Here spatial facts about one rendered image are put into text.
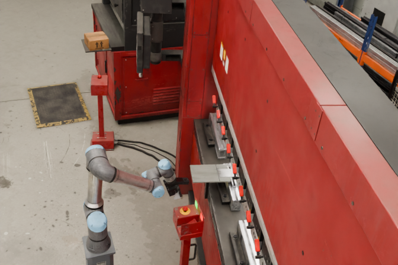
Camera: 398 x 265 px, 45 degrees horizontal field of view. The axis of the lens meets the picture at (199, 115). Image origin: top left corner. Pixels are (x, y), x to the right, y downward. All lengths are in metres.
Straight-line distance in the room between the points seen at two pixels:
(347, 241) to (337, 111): 0.43
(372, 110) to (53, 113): 4.45
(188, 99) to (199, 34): 0.59
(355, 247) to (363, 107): 0.49
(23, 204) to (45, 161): 0.62
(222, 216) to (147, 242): 1.14
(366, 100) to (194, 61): 2.19
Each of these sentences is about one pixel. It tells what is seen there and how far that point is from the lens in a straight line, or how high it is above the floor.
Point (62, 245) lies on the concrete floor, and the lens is 4.23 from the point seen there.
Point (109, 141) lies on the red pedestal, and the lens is 5.06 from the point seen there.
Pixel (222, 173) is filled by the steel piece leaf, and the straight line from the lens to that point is 3.34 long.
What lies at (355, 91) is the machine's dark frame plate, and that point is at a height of 2.30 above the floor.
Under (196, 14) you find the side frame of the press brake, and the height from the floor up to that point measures 1.82.
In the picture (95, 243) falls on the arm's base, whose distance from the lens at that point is 3.07.
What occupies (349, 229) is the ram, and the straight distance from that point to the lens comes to 1.59.
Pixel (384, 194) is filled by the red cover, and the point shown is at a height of 2.30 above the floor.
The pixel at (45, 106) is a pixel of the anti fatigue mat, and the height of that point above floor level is 0.01.
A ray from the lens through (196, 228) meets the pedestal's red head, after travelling 3.29.
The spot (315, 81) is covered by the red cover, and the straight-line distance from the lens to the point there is 1.85.
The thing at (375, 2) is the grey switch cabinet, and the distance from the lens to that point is 7.75.
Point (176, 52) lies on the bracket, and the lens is 4.39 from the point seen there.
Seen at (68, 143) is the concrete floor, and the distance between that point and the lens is 5.26.
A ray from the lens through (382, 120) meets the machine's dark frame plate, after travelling 1.71.
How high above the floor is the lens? 3.14
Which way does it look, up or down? 33 degrees down
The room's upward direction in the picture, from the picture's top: 5 degrees clockwise
